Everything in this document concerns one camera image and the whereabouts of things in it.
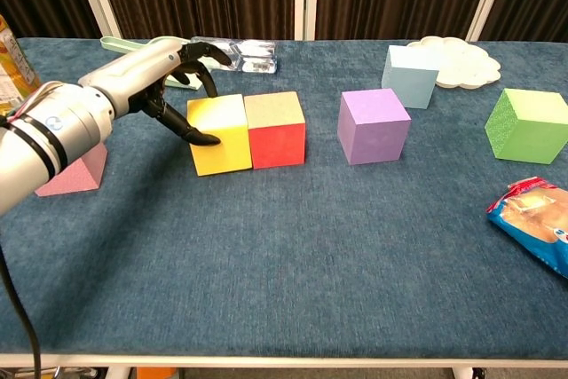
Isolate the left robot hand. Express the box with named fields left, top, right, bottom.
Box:
left=77, top=39, right=234, bottom=147

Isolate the pink foam cube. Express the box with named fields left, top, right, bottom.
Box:
left=34, top=142, right=109, bottom=197

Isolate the yellow foam cube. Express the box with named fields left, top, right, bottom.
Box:
left=185, top=93, right=253, bottom=177

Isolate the red foam cube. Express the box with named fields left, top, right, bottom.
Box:
left=243, top=91, right=307, bottom=170

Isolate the purple foam cube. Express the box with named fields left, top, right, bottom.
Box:
left=336, top=88, right=412, bottom=166

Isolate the light blue foam cube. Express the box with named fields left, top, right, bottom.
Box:
left=381, top=44, right=440, bottom=110

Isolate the mint green dustpan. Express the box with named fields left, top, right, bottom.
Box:
left=99, top=36, right=192, bottom=90

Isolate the tea bottle with yellow cap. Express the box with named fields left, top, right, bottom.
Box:
left=0, top=14, right=36, bottom=116

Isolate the clear plastic water bottle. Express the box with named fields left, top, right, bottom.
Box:
left=190, top=36, right=280, bottom=75

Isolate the dark blue table mat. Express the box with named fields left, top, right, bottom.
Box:
left=0, top=36, right=568, bottom=360

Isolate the white flower-shaped palette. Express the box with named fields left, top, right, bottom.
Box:
left=406, top=36, right=502, bottom=90

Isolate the green foam cube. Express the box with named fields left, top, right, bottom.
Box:
left=484, top=88, right=568, bottom=165

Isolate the blue snack bag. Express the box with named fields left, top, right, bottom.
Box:
left=485, top=176, right=568, bottom=280

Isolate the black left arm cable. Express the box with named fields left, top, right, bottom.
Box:
left=0, top=245, right=43, bottom=379

